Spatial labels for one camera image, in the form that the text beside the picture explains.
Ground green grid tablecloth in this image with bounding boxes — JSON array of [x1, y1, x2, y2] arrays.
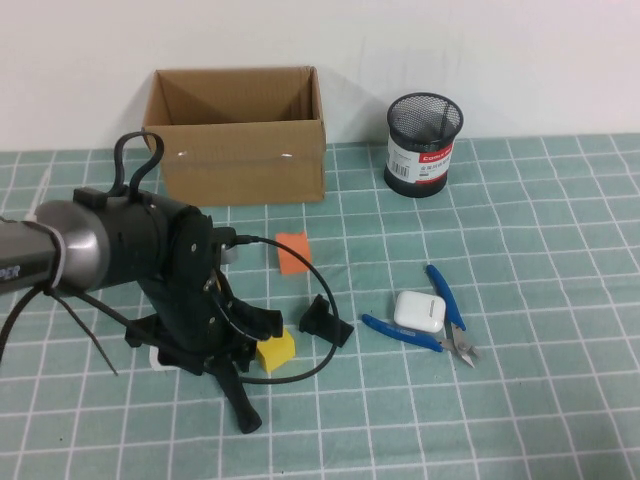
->
[[0, 133, 640, 480]]

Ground black handled screwdriver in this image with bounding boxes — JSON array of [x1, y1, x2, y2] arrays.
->
[[212, 359, 264, 434]]

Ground short black cable loop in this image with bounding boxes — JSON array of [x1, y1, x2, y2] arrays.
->
[[113, 129, 165, 199]]

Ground black plastic bracket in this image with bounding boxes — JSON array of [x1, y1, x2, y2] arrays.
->
[[298, 292, 356, 348]]

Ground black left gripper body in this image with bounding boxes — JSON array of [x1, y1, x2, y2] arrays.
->
[[142, 202, 261, 376]]

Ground white foam block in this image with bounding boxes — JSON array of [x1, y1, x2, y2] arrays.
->
[[149, 347, 176, 372]]

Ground white zip tie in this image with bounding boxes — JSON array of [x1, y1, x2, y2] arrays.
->
[[24, 169, 66, 296]]

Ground long black camera cable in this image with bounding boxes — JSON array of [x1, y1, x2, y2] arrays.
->
[[0, 233, 339, 387]]

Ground brown cardboard box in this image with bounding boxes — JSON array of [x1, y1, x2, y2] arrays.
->
[[142, 66, 329, 208]]

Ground black mesh pen holder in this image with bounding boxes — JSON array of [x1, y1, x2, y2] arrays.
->
[[383, 92, 464, 200]]

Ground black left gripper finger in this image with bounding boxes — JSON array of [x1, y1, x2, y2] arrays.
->
[[231, 298, 285, 343], [124, 315, 202, 376]]

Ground black zip tie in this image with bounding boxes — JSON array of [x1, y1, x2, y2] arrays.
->
[[49, 287, 120, 377]]

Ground yellow foam block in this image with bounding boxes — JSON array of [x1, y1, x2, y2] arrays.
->
[[254, 327, 297, 373]]

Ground blue handled wire cutters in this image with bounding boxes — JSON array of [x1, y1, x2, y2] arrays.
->
[[361, 263, 485, 368]]

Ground orange foam block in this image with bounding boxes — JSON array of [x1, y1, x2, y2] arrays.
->
[[275, 231, 314, 275]]

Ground white earbuds case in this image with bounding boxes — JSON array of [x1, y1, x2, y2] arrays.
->
[[393, 290, 447, 333]]

